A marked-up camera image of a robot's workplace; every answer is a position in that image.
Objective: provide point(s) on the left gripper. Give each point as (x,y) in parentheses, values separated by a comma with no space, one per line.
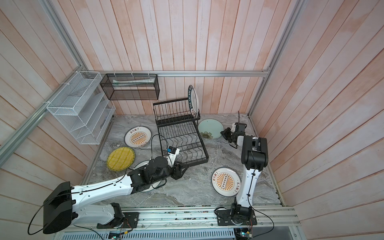
(177,170)

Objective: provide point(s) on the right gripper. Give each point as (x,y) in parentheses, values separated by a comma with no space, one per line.
(225,133)

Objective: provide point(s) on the mint green flower plate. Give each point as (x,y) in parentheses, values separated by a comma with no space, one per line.
(210,129)

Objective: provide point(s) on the green rim white plate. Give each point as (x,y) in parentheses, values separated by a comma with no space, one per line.
(193,101)

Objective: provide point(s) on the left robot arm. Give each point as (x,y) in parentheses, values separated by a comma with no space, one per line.
(69,205)

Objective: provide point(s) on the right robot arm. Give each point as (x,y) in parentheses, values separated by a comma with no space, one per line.
(254,158)

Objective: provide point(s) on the black two-tier dish rack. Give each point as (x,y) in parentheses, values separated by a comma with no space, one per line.
(178,128)

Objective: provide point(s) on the white plate green clover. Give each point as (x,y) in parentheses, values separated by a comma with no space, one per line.
(153,186)

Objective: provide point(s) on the orange sunburst plate left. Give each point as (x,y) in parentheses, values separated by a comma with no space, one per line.
(137,137)

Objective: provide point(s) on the orange sunburst plate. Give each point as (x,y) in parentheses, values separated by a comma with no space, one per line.
(137,137)
(226,182)

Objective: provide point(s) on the yellow round plate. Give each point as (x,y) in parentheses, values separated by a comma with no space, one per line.
(120,159)

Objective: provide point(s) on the orange sunburst plate right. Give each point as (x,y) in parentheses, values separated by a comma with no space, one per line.
(226,182)

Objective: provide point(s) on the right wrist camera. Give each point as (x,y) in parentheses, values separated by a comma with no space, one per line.
(240,129)

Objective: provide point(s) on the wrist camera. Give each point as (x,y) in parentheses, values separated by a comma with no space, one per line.
(240,129)
(172,153)

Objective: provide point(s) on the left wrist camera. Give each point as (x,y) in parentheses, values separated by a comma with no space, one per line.
(172,153)

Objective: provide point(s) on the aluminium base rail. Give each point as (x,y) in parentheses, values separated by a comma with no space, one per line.
(201,217)

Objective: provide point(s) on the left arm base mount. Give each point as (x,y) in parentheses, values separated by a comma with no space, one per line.
(126,220)

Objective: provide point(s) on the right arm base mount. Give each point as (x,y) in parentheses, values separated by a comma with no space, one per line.
(227,217)

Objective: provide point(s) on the black mesh wall basket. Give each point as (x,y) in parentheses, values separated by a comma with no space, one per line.
(124,87)

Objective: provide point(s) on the white wire mesh shelf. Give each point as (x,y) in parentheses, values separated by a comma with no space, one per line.
(82,110)

